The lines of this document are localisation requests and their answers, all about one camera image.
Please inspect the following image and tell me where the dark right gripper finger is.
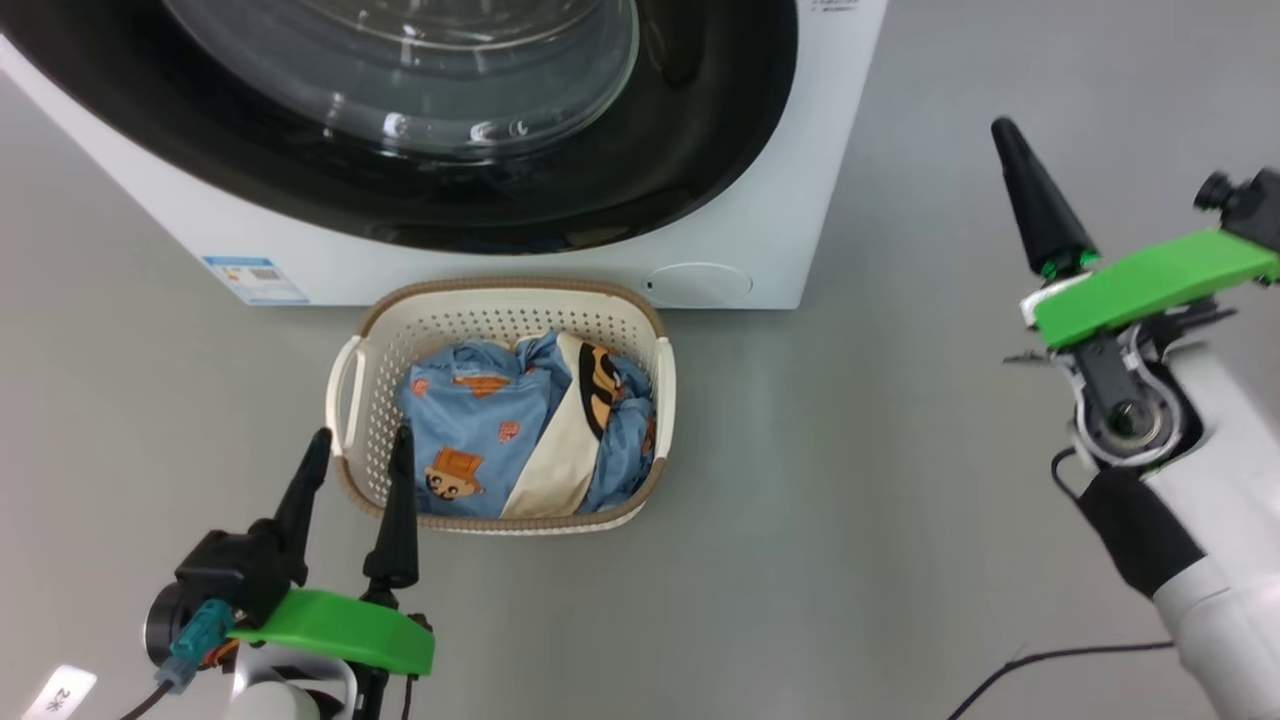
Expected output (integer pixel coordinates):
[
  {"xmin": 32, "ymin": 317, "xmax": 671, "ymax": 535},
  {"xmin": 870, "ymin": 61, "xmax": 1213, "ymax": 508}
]
[{"xmin": 990, "ymin": 115, "xmax": 1101, "ymax": 283}]

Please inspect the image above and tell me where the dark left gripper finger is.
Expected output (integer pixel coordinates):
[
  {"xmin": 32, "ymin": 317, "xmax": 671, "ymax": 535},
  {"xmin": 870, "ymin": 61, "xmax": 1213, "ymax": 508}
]
[
  {"xmin": 362, "ymin": 425, "xmax": 421, "ymax": 593},
  {"xmin": 270, "ymin": 427, "xmax": 334, "ymax": 591}
]

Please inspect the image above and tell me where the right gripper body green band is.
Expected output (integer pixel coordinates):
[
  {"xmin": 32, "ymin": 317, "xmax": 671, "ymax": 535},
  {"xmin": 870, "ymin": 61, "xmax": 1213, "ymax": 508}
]
[{"xmin": 1018, "ymin": 228, "xmax": 1280, "ymax": 351}]

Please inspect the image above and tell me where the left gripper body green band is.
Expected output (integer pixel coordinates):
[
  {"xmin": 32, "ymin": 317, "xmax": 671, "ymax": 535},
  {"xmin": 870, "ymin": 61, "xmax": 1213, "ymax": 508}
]
[{"xmin": 228, "ymin": 586, "xmax": 437, "ymax": 677}]

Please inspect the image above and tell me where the blue and white garment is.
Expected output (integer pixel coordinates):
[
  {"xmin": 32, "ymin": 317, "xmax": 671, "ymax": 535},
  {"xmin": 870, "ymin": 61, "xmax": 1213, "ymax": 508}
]
[{"xmin": 498, "ymin": 332, "xmax": 629, "ymax": 520}]

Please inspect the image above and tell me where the black round glass washer door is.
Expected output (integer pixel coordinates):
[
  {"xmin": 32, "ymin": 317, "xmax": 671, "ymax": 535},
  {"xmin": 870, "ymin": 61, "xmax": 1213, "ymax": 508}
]
[{"xmin": 0, "ymin": 0, "xmax": 801, "ymax": 257}]

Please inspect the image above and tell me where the cream perforated laundry basket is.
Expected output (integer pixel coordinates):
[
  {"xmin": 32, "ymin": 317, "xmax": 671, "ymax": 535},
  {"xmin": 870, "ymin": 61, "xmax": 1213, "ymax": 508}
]
[{"xmin": 325, "ymin": 278, "xmax": 678, "ymax": 536}]

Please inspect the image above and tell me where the white front-load washing machine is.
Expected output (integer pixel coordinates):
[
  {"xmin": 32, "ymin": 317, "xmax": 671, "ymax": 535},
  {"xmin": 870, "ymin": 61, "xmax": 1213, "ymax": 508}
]
[{"xmin": 0, "ymin": 0, "xmax": 889, "ymax": 311}]

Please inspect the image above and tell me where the blue energy label sticker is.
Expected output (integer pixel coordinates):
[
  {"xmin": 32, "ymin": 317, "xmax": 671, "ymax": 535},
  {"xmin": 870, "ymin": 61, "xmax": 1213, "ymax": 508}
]
[{"xmin": 200, "ymin": 255, "xmax": 311, "ymax": 307}]

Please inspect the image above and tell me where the round white filter cover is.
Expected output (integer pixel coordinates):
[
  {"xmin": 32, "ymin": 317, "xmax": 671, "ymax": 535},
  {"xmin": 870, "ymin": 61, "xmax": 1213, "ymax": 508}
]
[{"xmin": 642, "ymin": 262, "xmax": 754, "ymax": 309}]

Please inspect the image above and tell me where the teal left camera connector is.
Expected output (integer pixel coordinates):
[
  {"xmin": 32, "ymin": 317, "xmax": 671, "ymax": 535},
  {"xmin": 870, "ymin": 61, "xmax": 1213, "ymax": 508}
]
[{"xmin": 155, "ymin": 598, "xmax": 237, "ymax": 697}]

